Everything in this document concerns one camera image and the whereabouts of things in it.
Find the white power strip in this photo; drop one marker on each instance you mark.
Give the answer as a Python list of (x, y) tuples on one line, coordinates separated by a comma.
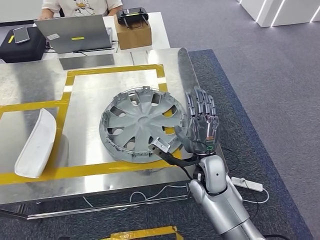
[(247, 184)]

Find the black carry case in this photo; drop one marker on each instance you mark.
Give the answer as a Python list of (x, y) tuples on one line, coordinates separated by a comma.
[(25, 51)]

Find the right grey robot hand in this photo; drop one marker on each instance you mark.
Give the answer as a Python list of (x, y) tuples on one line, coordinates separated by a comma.
[(204, 132)]

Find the steel workbench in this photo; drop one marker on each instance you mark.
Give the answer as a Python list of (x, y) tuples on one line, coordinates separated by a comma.
[(87, 99)]

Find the white plastic body part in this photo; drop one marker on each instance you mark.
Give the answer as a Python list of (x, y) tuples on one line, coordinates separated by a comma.
[(37, 145)]

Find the grey laptop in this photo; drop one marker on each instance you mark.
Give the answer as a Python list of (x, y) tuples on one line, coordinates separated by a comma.
[(75, 33)]

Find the person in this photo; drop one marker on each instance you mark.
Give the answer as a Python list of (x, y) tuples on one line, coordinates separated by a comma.
[(82, 6)]

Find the black remote controller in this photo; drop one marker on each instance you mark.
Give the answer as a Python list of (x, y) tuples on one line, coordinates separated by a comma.
[(132, 15)]

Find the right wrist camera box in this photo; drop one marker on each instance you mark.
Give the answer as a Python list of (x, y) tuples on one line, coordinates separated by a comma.
[(160, 145)]

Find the brown cardboard box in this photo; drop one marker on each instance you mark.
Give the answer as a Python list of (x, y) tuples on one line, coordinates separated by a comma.
[(133, 38)]

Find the grey plastic wheel hubcap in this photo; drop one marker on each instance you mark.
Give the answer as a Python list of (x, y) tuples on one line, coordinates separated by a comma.
[(140, 126)]

